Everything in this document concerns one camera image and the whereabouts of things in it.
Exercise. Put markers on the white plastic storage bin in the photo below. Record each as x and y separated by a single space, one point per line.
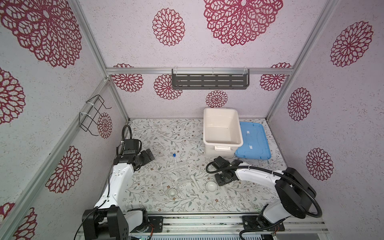
222 134

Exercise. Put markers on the dark grey wall shelf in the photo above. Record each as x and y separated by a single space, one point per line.
211 81

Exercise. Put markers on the large white porcelain bowl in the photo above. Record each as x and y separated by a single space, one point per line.
211 186

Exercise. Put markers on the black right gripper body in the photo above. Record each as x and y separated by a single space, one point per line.
219 179

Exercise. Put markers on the black wire wall rack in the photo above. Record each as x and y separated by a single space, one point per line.
96 121

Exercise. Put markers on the blue capped test tube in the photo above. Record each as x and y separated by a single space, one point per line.
176 161

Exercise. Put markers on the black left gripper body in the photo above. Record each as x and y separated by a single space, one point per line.
144 158

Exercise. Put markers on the blue plastic lid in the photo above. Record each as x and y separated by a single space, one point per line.
255 143

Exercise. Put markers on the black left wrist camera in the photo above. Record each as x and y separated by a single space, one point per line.
131 147

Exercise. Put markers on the aluminium frame corner post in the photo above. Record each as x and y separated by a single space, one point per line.
315 34

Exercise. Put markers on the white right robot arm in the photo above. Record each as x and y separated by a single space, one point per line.
297 198

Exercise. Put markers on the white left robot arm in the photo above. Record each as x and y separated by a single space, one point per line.
106 221

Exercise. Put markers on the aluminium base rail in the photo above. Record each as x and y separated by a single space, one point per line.
185 224

